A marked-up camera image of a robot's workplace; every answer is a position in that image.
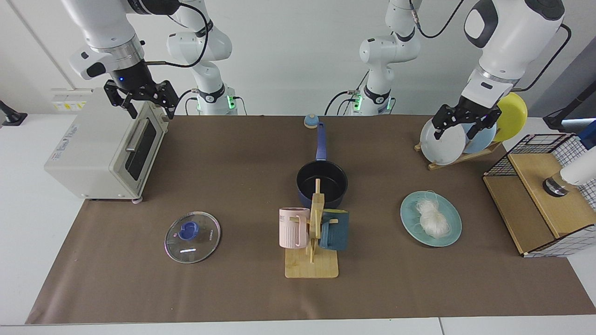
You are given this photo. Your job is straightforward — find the black angled stand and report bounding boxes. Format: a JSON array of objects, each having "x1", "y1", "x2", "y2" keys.
[{"x1": 542, "y1": 83, "x2": 596, "y2": 132}]

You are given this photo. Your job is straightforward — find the pale toaster oven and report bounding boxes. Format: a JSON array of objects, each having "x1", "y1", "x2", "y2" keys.
[{"x1": 44, "y1": 87, "x2": 169, "y2": 204}]

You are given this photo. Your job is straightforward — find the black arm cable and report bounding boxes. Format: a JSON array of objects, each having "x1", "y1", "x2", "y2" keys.
[
  {"x1": 409, "y1": 0, "x2": 572, "y2": 93},
  {"x1": 143, "y1": 1, "x2": 210, "y2": 69}
]

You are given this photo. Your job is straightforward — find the teal plate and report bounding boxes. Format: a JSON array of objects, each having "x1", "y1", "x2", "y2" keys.
[{"x1": 400, "y1": 190, "x2": 463, "y2": 248}]

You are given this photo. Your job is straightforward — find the pink mug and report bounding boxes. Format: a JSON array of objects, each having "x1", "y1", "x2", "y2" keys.
[{"x1": 278, "y1": 207, "x2": 311, "y2": 249}]

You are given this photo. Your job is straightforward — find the yellow plate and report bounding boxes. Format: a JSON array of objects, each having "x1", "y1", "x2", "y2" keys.
[{"x1": 493, "y1": 92, "x2": 528, "y2": 142}]

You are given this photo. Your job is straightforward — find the blue pot with long handle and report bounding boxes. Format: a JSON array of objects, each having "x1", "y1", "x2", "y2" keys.
[{"x1": 296, "y1": 122, "x2": 349, "y2": 210}]

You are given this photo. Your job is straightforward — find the wooden cup stand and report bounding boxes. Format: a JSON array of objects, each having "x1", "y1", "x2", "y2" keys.
[{"x1": 284, "y1": 179, "x2": 339, "y2": 279}]

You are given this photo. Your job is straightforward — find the blue box corner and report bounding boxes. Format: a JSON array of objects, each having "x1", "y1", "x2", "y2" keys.
[{"x1": 577, "y1": 120, "x2": 596, "y2": 150}]

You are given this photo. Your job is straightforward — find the wooden plate rack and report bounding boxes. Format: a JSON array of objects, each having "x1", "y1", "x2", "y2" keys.
[{"x1": 414, "y1": 141, "x2": 503, "y2": 171}]

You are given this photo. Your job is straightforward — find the glass lid with blue knob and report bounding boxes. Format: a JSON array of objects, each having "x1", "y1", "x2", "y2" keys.
[{"x1": 164, "y1": 211, "x2": 221, "y2": 264}]

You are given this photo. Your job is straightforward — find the wire basket with wooden floor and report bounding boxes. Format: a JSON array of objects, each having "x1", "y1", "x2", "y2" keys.
[{"x1": 482, "y1": 133, "x2": 596, "y2": 258}]

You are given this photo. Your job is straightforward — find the light blue plate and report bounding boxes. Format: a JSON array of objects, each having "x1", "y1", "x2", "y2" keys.
[{"x1": 461, "y1": 122, "x2": 498, "y2": 155}]

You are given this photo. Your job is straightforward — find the small black clamp mount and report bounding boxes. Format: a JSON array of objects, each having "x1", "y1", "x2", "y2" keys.
[{"x1": 0, "y1": 100, "x2": 27, "y2": 127}]

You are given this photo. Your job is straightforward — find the white vermicelli bundle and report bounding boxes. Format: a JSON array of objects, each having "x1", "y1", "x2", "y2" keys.
[{"x1": 410, "y1": 190, "x2": 453, "y2": 238}]

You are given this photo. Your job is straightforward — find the brown table cloth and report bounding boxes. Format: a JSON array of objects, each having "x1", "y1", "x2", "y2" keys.
[{"x1": 26, "y1": 115, "x2": 596, "y2": 325}]

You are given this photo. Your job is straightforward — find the grey plate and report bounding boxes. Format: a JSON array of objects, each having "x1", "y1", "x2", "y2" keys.
[{"x1": 420, "y1": 114, "x2": 467, "y2": 166}]

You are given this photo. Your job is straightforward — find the dark blue mug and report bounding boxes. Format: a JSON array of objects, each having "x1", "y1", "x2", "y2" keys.
[{"x1": 319, "y1": 209, "x2": 350, "y2": 252}]

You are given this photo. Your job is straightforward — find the white cylinder with dark cap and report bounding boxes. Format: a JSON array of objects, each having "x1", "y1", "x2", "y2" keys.
[{"x1": 542, "y1": 161, "x2": 596, "y2": 198}]

